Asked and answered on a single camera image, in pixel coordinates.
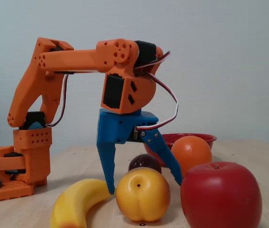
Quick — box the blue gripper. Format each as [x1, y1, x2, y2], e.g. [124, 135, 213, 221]
[96, 108, 184, 195]

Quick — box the yellow orange toy peach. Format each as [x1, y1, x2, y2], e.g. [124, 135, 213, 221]
[115, 167, 171, 222]

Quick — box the orange robot base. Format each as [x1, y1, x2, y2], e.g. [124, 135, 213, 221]
[0, 137, 34, 202]

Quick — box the red speckled bowl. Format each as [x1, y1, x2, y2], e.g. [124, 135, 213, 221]
[143, 133, 218, 168]

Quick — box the dark purple toy plum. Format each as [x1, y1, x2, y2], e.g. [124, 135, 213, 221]
[128, 153, 162, 174]

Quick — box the orange toy orange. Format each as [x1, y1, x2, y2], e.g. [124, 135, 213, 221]
[171, 135, 213, 178]

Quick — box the yellow toy banana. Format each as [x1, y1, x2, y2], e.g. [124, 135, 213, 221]
[50, 178, 118, 228]

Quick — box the red toy apple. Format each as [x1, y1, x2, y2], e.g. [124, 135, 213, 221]
[180, 161, 263, 228]

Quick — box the gripper servo cable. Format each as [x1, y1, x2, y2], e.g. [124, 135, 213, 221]
[133, 50, 179, 131]

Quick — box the arm servo cable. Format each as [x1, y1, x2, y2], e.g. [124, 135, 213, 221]
[45, 74, 69, 128]

